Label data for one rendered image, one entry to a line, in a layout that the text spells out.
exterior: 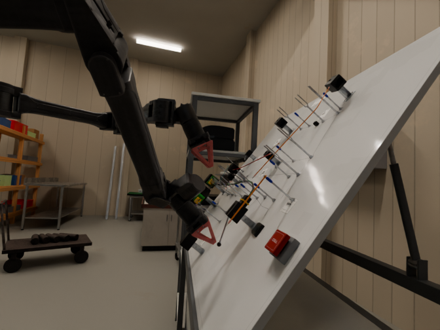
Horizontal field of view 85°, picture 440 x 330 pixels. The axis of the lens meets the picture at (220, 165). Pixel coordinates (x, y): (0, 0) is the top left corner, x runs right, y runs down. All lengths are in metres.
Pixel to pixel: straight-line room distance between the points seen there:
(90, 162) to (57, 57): 3.24
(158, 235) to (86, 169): 4.50
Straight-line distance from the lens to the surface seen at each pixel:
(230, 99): 1.80
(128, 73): 0.50
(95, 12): 0.44
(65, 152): 8.47
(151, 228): 4.33
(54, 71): 9.10
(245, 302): 0.59
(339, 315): 1.06
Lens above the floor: 1.23
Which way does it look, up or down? 4 degrees up
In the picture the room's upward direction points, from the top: 3 degrees clockwise
